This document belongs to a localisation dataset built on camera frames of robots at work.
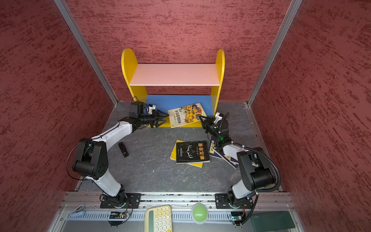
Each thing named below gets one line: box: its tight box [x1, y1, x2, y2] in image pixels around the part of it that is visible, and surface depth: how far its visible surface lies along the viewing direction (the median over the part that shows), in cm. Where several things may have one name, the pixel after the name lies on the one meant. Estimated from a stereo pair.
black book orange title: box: [175, 140, 211, 164], surface depth 91 cm
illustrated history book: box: [167, 102, 208, 129], surface depth 92 cm
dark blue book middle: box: [209, 134, 223, 159], surface depth 93 cm
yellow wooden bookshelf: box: [120, 48, 226, 129], surface depth 85 cm
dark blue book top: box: [216, 151, 240, 170], surface depth 89 cm
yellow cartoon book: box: [169, 139, 204, 168], surface depth 89 cm
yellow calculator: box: [144, 204, 173, 232], surface depth 68 cm
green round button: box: [190, 202, 209, 225], surface depth 71 cm
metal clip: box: [71, 204, 86, 214], surface depth 71 cm
